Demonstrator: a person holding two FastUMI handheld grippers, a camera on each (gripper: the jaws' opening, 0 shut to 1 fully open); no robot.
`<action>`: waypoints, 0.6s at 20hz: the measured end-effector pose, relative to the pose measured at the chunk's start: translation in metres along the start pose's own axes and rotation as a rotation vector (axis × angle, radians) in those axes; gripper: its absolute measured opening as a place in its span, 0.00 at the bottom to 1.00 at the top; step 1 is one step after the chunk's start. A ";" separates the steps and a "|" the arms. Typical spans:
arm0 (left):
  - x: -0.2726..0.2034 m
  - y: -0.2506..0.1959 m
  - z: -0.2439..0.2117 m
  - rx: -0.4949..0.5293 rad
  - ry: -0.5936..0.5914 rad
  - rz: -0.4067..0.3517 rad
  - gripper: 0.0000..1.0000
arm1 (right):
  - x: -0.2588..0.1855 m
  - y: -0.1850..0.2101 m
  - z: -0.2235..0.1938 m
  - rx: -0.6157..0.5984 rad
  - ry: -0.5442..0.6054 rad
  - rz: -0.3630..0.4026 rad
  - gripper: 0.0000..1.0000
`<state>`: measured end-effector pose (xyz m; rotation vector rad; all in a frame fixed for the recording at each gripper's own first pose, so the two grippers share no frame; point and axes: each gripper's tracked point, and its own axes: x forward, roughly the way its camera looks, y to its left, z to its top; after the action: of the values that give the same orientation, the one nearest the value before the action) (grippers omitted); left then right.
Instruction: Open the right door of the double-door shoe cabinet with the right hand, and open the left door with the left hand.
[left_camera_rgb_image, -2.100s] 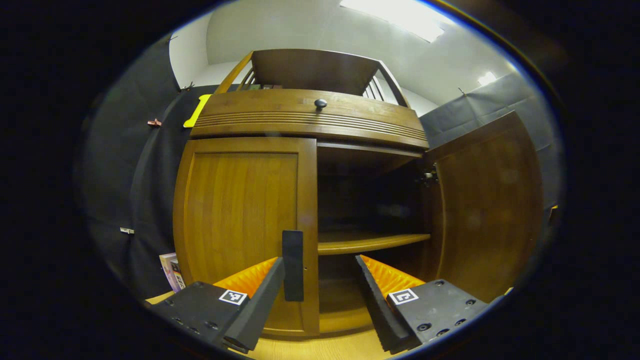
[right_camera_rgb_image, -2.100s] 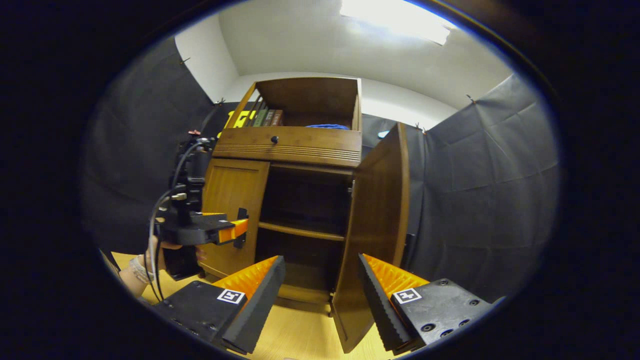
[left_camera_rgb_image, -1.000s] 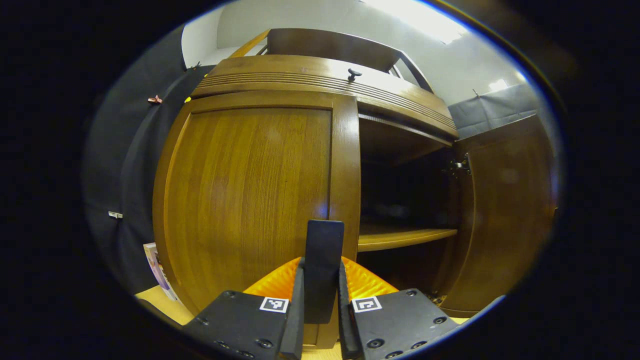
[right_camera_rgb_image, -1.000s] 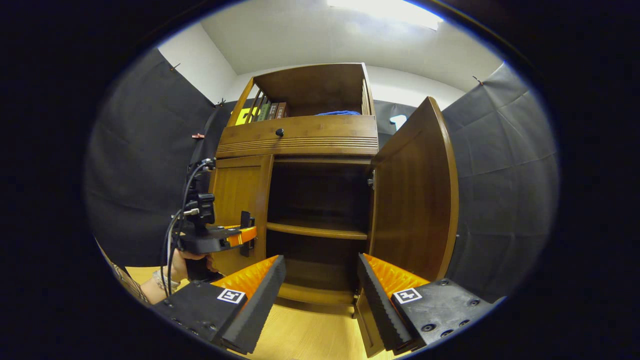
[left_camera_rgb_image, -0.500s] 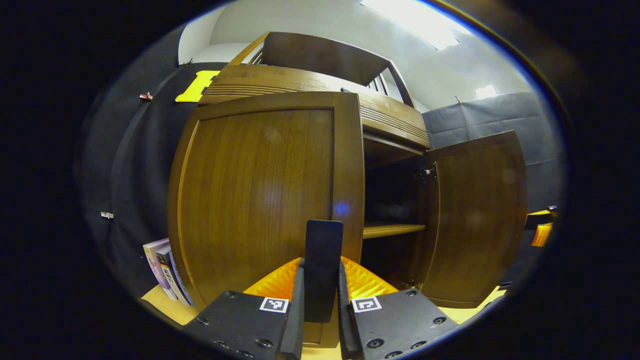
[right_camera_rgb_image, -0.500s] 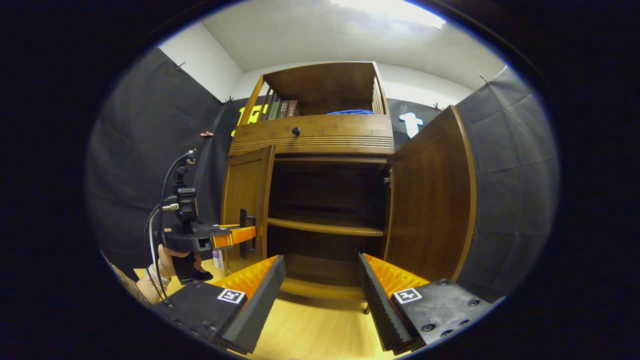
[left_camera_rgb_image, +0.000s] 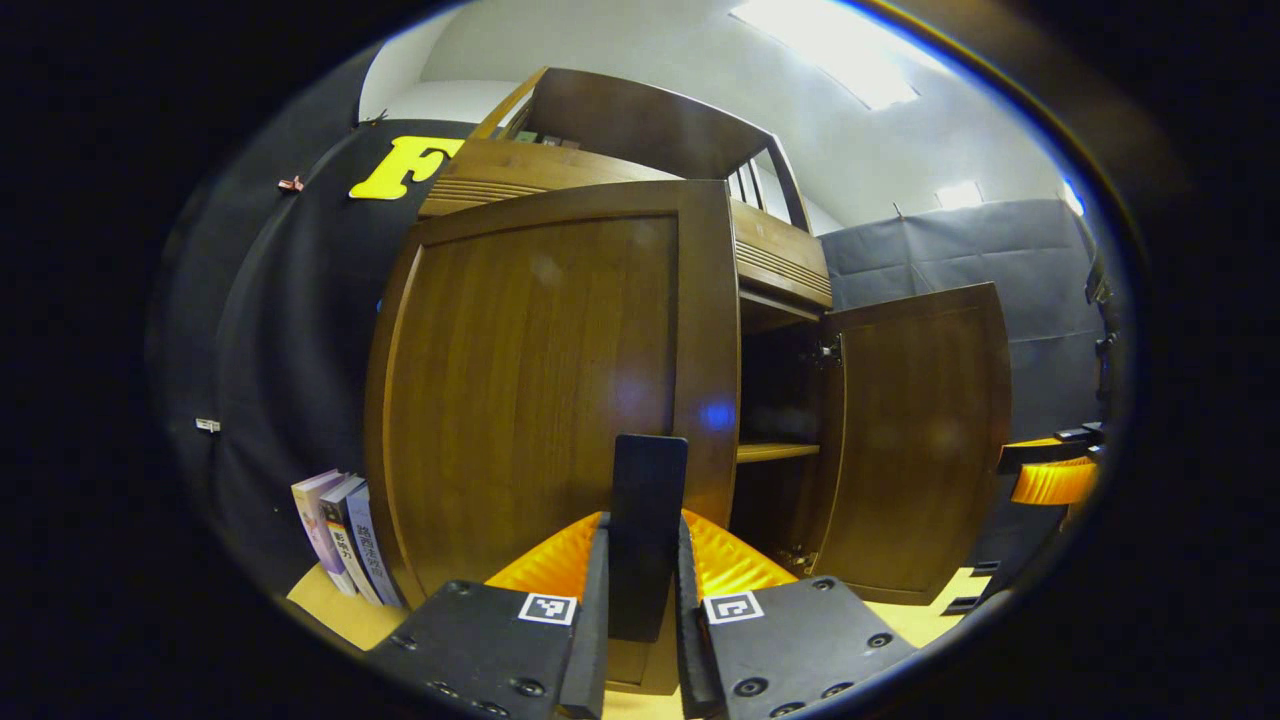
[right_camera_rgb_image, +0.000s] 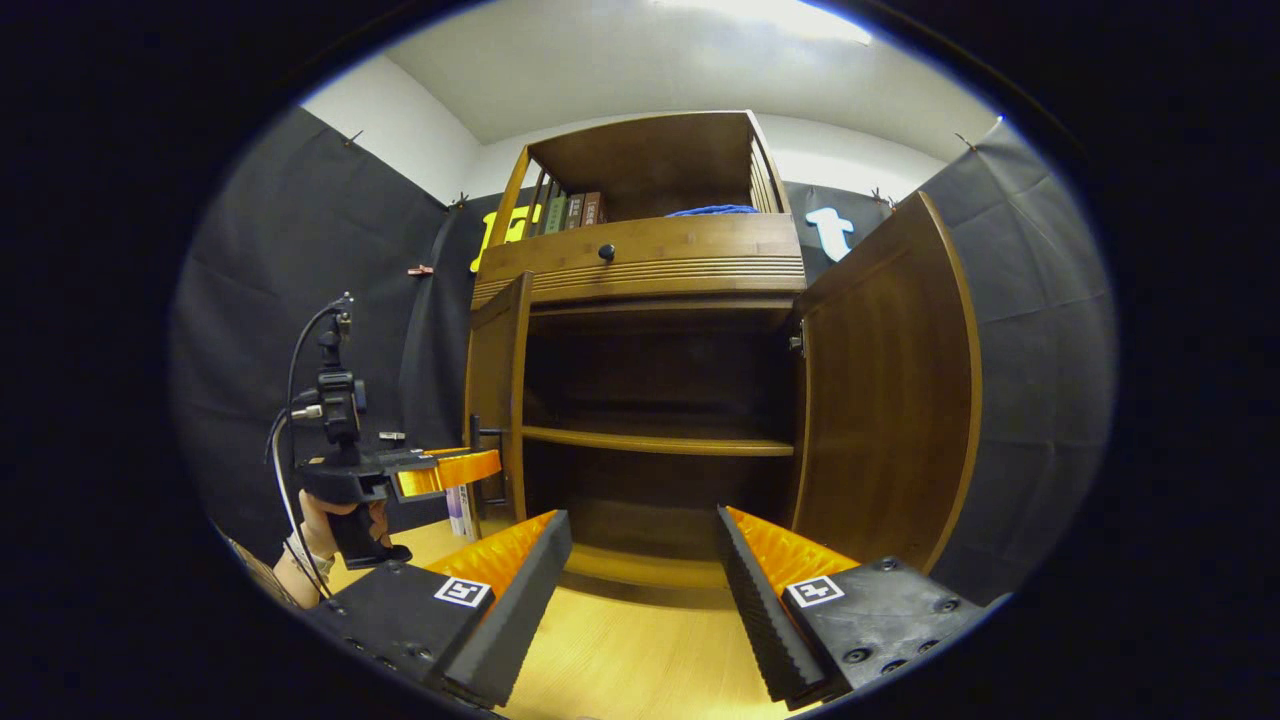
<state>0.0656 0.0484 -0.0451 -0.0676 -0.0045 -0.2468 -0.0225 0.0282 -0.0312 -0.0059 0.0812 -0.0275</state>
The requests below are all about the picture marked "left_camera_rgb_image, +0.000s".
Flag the wooden inner shelf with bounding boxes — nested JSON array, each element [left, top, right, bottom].
[[737, 442, 821, 464]]

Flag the dark book with yellow spine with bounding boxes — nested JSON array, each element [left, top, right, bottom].
[[320, 476, 386, 606]]

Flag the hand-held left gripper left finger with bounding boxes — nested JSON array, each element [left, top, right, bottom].
[[365, 512, 611, 720]]

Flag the large ceiling light panel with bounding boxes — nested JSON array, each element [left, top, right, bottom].
[[730, 0, 951, 111]]

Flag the grey-blue book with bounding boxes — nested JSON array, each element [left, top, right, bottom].
[[345, 485, 406, 609]]

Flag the wooden cabinet door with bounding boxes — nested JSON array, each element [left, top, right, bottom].
[[363, 178, 743, 696], [800, 282, 1013, 607]]

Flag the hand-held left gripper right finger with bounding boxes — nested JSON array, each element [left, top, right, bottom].
[[675, 510, 919, 720]]

